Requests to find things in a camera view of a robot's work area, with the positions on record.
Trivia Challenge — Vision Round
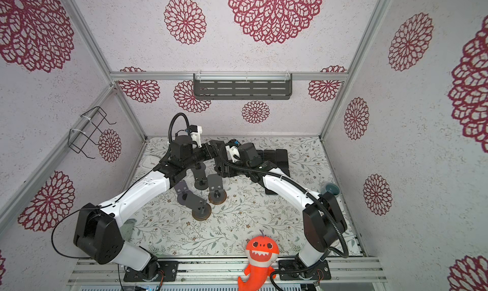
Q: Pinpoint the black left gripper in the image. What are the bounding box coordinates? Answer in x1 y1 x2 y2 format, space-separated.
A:
184 139 225 171

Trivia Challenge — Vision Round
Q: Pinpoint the phone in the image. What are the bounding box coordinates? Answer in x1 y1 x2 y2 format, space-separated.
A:
264 186 277 195
263 149 289 170
209 140 225 166

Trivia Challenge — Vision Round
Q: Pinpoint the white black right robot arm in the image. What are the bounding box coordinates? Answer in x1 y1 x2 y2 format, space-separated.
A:
216 141 349 266

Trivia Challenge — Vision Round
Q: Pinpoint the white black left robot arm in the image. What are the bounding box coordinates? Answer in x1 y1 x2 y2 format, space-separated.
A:
73 135 219 271

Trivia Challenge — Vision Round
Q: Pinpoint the middle round stand base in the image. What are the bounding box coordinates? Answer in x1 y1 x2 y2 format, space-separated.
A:
208 190 227 205

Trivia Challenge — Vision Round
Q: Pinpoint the round stand base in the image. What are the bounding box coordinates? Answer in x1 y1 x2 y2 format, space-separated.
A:
192 203 212 221
208 190 227 205

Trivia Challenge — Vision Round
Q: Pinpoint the grey empty phone stand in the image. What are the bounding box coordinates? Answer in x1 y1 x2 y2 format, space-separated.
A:
174 180 189 206

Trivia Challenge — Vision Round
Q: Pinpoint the front round stand base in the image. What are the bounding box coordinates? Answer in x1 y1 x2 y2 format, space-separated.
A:
192 203 212 221

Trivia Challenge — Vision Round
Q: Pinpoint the white earbuds case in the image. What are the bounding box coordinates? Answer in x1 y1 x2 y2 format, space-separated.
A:
140 155 160 170

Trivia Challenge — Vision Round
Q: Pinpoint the red shark plush toy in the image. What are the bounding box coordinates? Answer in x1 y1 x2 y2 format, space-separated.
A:
238 230 280 291

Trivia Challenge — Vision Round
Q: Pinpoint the teal ceramic cup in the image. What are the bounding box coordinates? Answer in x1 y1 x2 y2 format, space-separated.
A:
322 182 341 196

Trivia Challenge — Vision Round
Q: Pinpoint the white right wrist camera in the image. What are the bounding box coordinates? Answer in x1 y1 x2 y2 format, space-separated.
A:
225 139 241 163

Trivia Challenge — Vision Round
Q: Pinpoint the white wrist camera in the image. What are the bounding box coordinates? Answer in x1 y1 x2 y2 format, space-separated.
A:
189 125 203 148
225 139 241 163

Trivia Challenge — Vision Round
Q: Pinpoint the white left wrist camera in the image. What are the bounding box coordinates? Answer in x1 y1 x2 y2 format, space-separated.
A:
189 125 203 148

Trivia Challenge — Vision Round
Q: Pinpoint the grey wall shelf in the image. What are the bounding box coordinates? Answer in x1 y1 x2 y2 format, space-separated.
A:
193 73 293 100

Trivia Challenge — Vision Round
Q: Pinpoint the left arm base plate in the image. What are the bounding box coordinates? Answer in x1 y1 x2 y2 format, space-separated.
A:
123 259 179 283

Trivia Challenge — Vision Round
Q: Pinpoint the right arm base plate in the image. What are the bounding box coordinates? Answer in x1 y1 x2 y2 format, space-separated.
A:
278 259 332 282

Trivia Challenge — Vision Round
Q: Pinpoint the black wire wall rack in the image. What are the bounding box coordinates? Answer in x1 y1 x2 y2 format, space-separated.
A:
67 106 116 160

